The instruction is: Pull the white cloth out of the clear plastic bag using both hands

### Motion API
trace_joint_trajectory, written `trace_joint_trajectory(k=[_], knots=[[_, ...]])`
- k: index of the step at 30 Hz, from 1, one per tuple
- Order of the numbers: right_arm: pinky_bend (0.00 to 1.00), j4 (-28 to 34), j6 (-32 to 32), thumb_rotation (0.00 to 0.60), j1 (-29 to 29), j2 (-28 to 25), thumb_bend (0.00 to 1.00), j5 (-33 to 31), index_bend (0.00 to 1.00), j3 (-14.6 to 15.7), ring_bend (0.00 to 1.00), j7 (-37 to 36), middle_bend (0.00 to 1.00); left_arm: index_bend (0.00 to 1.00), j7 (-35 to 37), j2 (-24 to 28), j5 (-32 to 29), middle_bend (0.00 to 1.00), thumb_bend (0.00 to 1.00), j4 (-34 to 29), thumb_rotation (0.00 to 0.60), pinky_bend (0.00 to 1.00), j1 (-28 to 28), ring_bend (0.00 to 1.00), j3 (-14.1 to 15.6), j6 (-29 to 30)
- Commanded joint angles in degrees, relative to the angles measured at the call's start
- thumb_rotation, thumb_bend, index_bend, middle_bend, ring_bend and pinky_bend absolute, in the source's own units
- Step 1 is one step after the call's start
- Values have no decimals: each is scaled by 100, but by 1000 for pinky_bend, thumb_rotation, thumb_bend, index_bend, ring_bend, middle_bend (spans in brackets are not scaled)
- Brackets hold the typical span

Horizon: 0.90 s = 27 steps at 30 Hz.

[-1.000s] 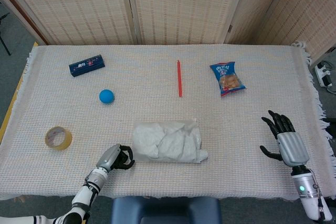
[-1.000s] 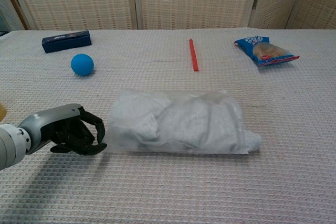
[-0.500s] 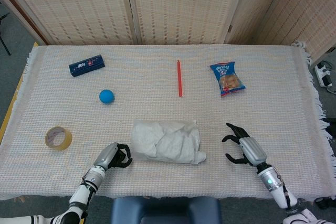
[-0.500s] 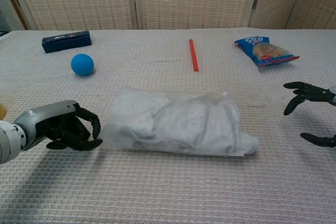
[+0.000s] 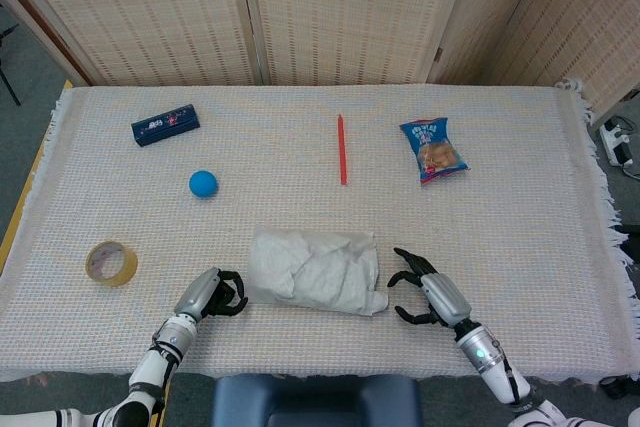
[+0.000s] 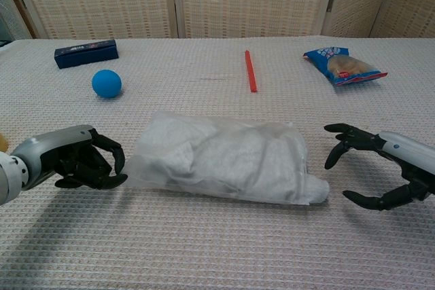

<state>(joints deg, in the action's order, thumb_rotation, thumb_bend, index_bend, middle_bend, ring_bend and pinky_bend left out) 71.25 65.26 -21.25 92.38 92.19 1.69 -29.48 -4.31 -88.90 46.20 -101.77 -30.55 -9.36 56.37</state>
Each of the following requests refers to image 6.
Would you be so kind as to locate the blue snack packet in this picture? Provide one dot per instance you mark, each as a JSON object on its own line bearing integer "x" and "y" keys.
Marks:
{"x": 343, "y": 66}

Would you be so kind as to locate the white towel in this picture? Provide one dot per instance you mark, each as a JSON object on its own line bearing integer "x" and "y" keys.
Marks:
{"x": 238, "y": 161}

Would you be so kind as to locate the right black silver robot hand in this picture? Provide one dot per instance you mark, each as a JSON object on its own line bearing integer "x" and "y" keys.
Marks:
{"x": 408, "y": 149}

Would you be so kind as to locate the red stick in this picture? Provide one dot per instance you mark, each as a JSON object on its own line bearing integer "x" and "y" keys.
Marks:
{"x": 251, "y": 71}

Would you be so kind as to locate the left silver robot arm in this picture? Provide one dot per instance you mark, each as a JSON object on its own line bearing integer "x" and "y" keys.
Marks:
{"x": 8, "y": 181}

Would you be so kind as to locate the blue ball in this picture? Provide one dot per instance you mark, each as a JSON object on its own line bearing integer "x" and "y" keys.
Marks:
{"x": 106, "y": 83}

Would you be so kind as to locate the dark blue carton box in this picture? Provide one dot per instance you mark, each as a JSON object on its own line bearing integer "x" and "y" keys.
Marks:
{"x": 86, "y": 54}

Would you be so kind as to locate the beige woven folding screen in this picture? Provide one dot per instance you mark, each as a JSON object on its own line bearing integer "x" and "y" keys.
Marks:
{"x": 238, "y": 1}

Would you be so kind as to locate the clear plastic bag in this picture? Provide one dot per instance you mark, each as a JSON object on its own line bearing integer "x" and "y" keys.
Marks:
{"x": 139, "y": 178}

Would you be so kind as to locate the yellow tape roll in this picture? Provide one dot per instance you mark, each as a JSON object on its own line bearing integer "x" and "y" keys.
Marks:
{"x": 2, "y": 142}

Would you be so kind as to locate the white woven tablecloth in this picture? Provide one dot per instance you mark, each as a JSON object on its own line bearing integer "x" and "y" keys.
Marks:
{"x": 217, "y": 246}

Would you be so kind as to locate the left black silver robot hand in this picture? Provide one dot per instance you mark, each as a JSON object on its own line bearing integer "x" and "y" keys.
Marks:
{"x": 51, "y": 149}

